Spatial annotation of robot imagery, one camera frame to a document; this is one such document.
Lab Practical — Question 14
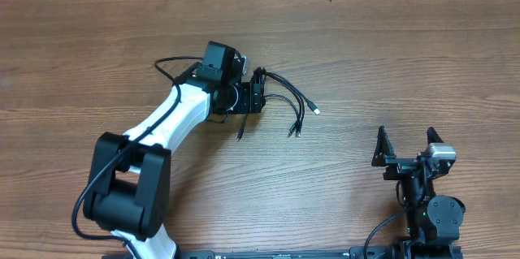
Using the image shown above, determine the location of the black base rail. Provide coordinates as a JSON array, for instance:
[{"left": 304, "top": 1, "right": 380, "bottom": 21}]
[{"left": 101, "top": 244, "right": 464, "bottom": 259}]

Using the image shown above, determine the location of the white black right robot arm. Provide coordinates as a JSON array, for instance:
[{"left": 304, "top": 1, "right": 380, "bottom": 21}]
[{"left": 362, "top": 126, "right": 466, "bottom": 258}]

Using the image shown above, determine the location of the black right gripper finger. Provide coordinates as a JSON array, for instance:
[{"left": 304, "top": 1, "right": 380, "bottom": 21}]
[
  {"left": 371, "top": 126, "right": 397, "bottom": 166},
  {"left": 427, "top": 127, "right": 444, "bottom": 144}
]

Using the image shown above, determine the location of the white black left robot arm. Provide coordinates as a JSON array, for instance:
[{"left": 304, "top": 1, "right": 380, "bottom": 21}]
[{"left": 71, "top": 41, "right": 265, "bottom": 258}]

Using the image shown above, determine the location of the black USB-A cable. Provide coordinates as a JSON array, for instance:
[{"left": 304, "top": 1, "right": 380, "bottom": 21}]
[{"left": 253, "top": 67, "right": 321, "bottom": 116}]

